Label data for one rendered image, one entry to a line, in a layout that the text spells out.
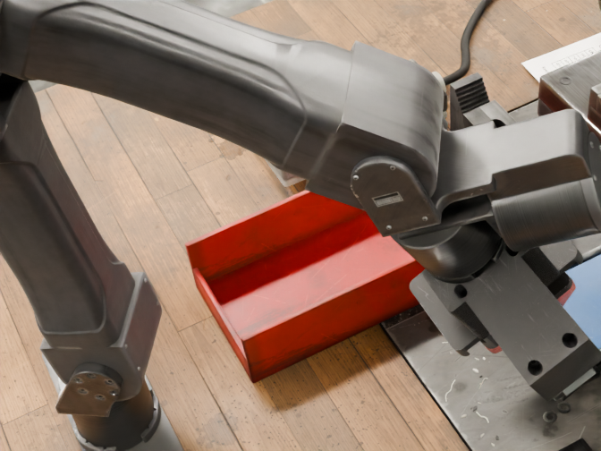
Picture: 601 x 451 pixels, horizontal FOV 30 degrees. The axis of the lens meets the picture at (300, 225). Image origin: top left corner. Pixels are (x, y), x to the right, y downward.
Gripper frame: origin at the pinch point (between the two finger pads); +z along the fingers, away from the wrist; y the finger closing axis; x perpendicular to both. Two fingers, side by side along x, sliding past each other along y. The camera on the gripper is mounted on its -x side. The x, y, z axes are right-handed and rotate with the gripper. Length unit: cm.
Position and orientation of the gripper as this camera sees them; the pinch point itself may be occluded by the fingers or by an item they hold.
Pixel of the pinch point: (535, 316)
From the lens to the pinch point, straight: 82.7
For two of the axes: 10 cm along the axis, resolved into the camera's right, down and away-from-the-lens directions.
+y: 7.5, -6.4, -1.4
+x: -4.4, -6.5, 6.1
